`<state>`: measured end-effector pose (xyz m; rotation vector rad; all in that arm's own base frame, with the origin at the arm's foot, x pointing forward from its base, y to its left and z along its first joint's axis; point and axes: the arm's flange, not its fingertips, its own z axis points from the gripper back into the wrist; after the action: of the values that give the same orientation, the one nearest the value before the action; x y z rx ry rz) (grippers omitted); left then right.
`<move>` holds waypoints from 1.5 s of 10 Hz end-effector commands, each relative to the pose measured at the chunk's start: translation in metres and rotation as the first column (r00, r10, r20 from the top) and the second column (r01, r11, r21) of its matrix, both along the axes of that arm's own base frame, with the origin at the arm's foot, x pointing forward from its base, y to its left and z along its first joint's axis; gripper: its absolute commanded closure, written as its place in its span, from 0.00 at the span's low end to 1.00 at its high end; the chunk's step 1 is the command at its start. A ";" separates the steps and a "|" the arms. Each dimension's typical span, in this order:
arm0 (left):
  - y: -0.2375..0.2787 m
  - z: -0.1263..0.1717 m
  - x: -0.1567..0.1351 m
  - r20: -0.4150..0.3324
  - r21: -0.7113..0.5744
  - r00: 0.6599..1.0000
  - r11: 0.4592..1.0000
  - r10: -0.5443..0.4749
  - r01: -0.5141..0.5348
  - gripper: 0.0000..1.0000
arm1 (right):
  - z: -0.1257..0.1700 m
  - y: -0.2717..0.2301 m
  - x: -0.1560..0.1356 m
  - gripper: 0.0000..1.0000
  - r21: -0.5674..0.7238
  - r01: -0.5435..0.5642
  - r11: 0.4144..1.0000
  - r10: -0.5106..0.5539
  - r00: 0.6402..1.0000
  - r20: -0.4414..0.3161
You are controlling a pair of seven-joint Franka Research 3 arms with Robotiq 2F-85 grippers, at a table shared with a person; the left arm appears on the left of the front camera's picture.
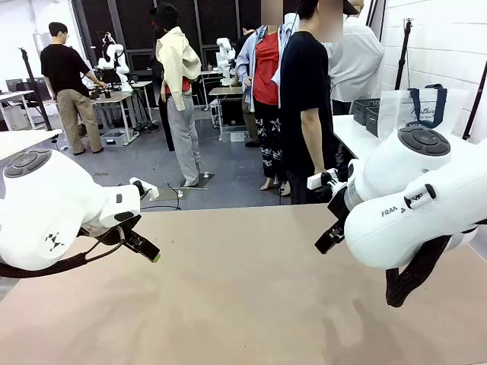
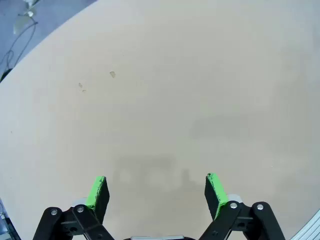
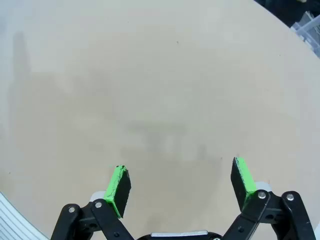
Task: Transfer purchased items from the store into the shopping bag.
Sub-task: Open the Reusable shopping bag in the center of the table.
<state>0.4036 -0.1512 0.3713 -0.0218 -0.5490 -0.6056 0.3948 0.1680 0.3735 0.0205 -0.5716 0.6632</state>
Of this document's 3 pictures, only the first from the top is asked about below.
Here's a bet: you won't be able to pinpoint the black slanted pole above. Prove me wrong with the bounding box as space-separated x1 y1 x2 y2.
461 56 487 140

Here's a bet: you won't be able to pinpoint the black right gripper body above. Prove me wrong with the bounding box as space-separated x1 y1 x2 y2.
326 181 352 228

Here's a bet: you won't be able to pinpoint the white side table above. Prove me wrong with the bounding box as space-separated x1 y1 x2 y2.
332 113 385 161

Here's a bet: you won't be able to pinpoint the wood-top background table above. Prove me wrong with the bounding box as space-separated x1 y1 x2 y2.
88 81 154 146
208 86 245 138

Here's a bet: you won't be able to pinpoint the translucent shopping bag navy handles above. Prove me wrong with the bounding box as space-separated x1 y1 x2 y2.
377 84 448 140

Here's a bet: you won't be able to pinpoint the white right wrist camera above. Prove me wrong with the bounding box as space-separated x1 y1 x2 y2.
307 168 340 190

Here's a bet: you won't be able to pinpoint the clear storage bin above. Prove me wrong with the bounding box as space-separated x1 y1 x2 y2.
221 125 256 143

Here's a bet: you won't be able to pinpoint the metal floor plate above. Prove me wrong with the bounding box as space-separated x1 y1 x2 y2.
149 182 210 202

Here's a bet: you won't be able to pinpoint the mannequin with beige jacket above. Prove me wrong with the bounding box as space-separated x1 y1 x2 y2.
148 1 203 188

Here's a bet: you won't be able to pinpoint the person in khaki trousers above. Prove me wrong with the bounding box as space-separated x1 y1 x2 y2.
40 21 106 156

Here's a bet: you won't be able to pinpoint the black tripod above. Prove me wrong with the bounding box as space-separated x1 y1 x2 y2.
394 17 415 91
17 46 53 132

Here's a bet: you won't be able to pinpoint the grey storage bin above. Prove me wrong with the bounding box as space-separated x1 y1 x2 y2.
99 129 135 148

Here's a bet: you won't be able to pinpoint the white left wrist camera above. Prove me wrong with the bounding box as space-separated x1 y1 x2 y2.
129 176 159 202

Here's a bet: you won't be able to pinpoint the person in white shirt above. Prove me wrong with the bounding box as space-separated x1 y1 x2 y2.
323 14 386 116

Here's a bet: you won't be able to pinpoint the grey panel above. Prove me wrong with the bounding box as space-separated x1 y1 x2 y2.
33 31 52 59

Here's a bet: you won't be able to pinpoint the person in black t-shirt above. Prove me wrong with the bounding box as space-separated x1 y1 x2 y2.
279 0 344 207

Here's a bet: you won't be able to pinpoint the person's right forearm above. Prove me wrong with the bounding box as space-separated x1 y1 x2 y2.
300 109 326 175

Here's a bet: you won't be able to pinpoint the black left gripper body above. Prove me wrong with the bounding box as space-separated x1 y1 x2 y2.
100 212 143 246

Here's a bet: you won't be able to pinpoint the white desk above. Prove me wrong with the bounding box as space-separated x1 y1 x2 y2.
0 129 64 161

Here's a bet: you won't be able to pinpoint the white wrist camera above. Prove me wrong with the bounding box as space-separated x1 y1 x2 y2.
307 168 340 190
129 176 159 202

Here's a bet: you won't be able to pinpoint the black left arm cable bundle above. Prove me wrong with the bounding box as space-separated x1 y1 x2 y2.
0 227 127 280

